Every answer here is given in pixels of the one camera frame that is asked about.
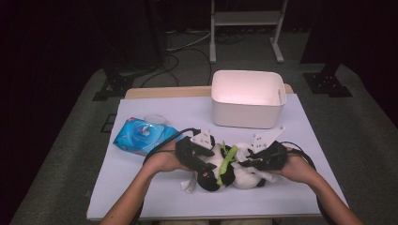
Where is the white plastic storage bin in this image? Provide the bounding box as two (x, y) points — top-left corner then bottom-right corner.
(210, 69), (287, 129)

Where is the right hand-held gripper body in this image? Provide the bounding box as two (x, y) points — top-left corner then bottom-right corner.
(252, 126), (289, 172)

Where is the white metal stand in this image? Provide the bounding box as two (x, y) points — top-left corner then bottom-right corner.
(208, 0), (289, 65)

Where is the grey floor cable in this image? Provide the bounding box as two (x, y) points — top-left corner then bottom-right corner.
(165, 29), (214, 53)

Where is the blue wet wipes packet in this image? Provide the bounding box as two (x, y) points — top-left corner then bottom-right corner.
(112, 113), (184, 158)

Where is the person's left hand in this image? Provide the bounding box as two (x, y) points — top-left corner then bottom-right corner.
(142, 140), (192, 174)

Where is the person's right hand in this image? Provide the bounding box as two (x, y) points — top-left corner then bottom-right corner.
(269, 149), (317, 185)

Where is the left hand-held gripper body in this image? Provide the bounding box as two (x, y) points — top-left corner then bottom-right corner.
(175, 128), (215, 172)

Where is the black stand base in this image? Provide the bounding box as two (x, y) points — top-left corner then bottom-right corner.
(92, 62), (135, 102)
(302, 62), (354, 98)

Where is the wooden table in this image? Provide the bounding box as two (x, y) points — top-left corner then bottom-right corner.
(85, 83), (350, 222)

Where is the left hand-held gripper cable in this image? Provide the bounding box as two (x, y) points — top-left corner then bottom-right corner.
(130, 127), (202, 225)

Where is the white table mat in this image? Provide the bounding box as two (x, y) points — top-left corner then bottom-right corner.
(86, 93), (349, 220)

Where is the panda plush toy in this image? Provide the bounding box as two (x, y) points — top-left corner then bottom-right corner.
(180, 134), (276, 193)

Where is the black floor cable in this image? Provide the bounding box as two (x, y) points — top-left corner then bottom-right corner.
(165, 47), (214, 87)

